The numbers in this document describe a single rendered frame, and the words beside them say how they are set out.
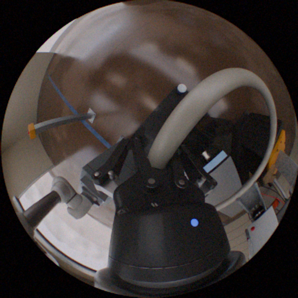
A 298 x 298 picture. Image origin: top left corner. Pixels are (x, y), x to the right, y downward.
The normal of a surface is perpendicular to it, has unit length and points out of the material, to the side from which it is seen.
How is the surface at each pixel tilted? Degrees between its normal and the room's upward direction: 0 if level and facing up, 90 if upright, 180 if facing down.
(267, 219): 90
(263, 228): 90
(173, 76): 0
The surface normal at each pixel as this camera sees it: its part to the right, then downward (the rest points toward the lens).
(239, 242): -0.75, -0.65
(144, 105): -0.18, 0.38
